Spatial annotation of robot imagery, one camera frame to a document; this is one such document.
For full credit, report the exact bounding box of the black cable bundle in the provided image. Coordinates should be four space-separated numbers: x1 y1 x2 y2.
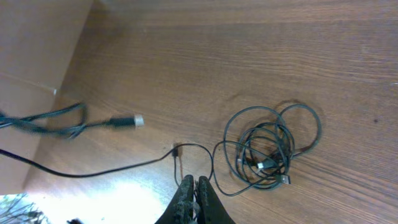
212 103 322 197

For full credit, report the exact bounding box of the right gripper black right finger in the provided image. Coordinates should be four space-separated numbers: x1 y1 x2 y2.
197 176 235 224

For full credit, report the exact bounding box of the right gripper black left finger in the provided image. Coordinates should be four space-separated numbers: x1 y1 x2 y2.
155 175 194 224

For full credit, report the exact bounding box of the separated black cable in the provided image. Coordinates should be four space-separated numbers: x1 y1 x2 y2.
0 102 215 187

